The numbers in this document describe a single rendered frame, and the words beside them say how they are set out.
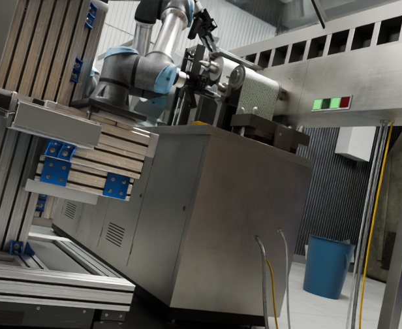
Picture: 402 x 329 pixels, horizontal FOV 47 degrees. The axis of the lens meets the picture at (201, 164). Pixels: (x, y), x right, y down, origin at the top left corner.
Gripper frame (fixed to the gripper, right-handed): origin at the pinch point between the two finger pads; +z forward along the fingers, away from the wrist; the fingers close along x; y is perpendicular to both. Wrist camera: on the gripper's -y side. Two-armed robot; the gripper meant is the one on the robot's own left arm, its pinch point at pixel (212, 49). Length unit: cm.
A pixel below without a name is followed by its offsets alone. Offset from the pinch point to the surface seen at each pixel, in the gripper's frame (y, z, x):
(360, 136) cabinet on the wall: 351, 292, 290
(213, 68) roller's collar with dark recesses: 7.5, 12.1, 20.2
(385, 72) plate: 30, 40, -69
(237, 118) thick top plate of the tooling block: -16.9, 31.9, -17.7
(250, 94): 2.7, 29.6, -8.2
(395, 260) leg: -21, 104, -82
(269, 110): 8.5, 43.0, -8.3
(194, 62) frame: 1.5, 4.6, 25.1
